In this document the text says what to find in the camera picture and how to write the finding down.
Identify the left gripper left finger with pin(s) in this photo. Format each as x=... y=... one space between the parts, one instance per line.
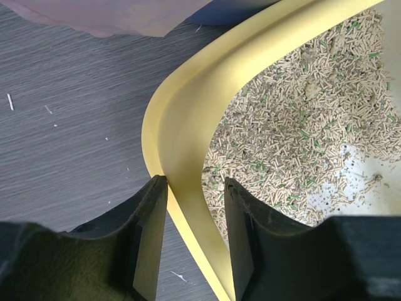
x=115 y=256

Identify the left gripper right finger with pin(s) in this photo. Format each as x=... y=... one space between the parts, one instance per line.
x=274 y=257

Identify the yellow litter box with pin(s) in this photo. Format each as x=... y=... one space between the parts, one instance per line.
x=185 y=110

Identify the cat litter pellets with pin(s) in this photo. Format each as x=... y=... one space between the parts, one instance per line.
x=315 y=134

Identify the pink bin liner bag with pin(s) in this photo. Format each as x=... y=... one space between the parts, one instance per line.
x=104 y=18

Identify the blue trash bin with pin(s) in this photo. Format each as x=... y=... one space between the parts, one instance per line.
x=228 y=12

